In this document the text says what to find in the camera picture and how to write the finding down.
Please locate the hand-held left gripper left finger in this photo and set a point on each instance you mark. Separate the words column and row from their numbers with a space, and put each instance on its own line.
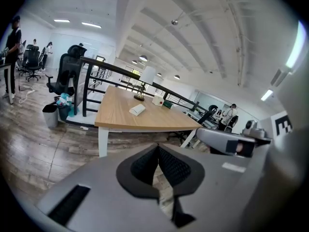
column 103, row 202

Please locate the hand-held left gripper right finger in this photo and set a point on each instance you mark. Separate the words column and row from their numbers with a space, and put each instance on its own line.
column 217, row 190

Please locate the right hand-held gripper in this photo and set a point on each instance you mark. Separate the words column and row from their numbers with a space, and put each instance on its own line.
column 289, row 153

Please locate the green box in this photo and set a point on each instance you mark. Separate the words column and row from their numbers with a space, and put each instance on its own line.
column 168, row 104

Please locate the ceiling tube light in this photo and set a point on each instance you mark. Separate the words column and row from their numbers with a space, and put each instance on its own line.
column 91, row 24
column 61, row 20
column 297, row 45
column 266, row 95

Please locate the white desk organizer box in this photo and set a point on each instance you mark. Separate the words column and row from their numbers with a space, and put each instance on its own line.
column 157, row 99

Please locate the white shade table lamp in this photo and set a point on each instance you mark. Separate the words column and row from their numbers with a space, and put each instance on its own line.
column 147, row 75

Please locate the trash bin with blue bag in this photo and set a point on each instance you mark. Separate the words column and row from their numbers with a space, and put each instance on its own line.
column 64, row 111

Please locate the grey trash bin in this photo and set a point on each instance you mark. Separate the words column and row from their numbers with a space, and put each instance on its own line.
column 50, row 117

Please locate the silver ceiling fixture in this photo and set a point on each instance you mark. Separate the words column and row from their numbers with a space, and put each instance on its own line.
column 174, row 22

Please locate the black metal railing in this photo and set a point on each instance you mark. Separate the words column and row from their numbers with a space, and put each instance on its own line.
column 108, row 68

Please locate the tall black office chair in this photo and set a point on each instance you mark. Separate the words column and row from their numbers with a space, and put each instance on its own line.
column 67, row 66

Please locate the grey fisheye camera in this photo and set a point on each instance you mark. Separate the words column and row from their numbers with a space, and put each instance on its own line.
column 252, row 129

